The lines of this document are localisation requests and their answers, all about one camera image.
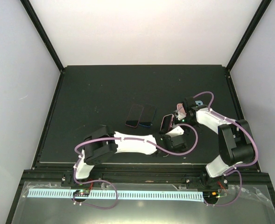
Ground left small circuit board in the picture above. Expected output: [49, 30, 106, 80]
[73, 189, 90, 197]

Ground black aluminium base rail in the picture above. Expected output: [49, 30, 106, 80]
[32, 163, 259, 187]

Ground pink cased phone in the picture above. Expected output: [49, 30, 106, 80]
[176, 103, 185, 113]

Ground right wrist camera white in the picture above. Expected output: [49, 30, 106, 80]
[175, 107, 186, 120]

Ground light blue phone case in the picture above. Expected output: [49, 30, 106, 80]
[195, 100, 203, 106]

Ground right rear black frame post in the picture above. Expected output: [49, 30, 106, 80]
[226, 0, 272, 72]

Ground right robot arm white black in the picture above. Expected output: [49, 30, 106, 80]
[175, 97, 258, 189]

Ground white slotted cable duct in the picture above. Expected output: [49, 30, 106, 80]
[27, 189, 204, 202]

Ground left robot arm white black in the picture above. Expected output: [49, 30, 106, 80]
[71, 126, 187, 186]

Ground blue phone black screen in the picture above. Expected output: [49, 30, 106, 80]
[139, 104, 156, 127]

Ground small circuit board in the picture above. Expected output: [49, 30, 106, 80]
[73, 189, 90, 197]
[206, 191, 227, 198]

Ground right small circuit board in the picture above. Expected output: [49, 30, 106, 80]
[206, 191, 227, 198]

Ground left rear black frame post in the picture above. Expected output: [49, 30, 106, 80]
[20, 0, 64, 72]

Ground dark pink phone black screen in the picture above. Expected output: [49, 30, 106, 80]
[160, 114, 174, 134]

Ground black frame post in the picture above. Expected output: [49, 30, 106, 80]
[20, 0, 64, 72]
[226, 0, 272, 72]

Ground black phone pink edge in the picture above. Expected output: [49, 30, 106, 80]
[125, 104, 144, 128]

